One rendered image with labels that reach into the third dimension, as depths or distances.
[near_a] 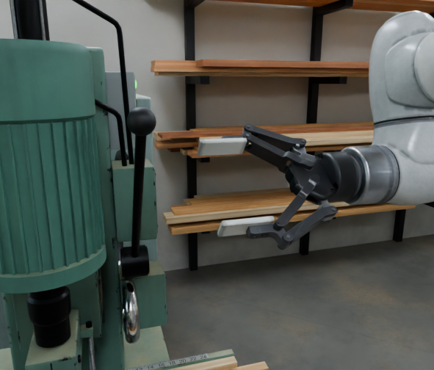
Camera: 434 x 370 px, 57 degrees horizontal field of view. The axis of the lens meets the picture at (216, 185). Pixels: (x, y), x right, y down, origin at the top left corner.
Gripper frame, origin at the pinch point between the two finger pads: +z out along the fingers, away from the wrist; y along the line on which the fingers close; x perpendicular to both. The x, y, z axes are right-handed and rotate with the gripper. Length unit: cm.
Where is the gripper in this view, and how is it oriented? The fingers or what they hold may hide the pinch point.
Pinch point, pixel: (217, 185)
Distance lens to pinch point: 53.9
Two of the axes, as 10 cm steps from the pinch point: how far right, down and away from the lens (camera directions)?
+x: 1.9, -5.9, -7.9
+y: -2.2, -8.1, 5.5
